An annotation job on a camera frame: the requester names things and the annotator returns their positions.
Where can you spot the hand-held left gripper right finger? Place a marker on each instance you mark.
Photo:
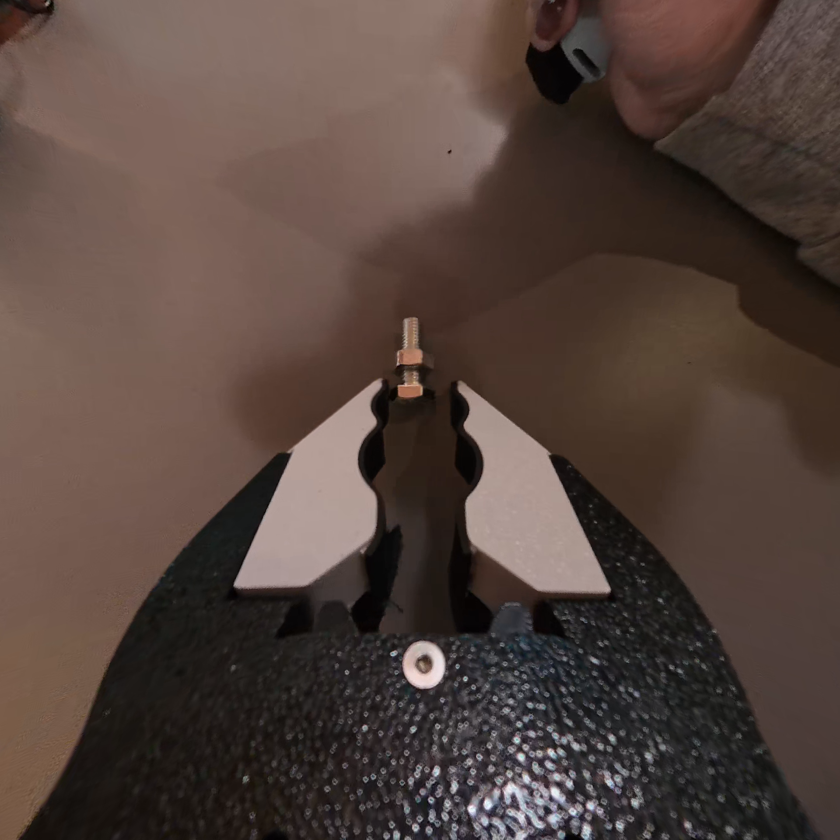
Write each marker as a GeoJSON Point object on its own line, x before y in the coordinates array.
{"type": "Point", "coordinates": [531, 518]}

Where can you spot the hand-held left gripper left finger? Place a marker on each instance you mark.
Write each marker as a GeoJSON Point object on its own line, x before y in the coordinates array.
{"type": "Point", "coordinates": [308, 512]}

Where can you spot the silver hex nut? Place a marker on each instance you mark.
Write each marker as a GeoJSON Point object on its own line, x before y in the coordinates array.
{"type": "Point", "coordinates": [413, 359]}

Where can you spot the silver hex bolt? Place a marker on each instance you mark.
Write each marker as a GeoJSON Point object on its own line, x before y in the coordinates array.
{"type": "Point", "coordinates": [410, 331]}

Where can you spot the person's right hand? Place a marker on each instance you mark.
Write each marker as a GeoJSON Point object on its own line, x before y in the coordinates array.
{"type": "Point", "coordinates": [669, 59]}

